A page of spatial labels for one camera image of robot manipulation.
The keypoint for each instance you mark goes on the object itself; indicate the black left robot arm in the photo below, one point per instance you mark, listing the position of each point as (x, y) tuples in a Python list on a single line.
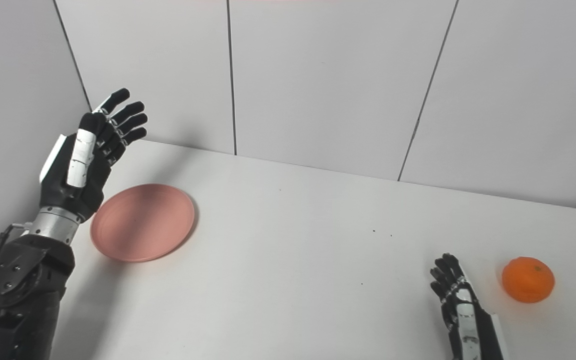
[(18, 295)]

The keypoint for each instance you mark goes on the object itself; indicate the orange fruit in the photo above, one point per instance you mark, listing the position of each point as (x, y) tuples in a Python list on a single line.
[(528, 280)]

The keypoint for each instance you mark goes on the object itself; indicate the pink round plate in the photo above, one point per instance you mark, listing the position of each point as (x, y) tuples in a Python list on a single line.
[(142, 222)]

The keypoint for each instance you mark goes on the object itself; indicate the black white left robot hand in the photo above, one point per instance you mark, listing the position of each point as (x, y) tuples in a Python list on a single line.
[(75, 170)]

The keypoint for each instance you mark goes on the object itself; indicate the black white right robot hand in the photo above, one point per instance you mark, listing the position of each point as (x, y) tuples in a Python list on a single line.
[(468, 325)]

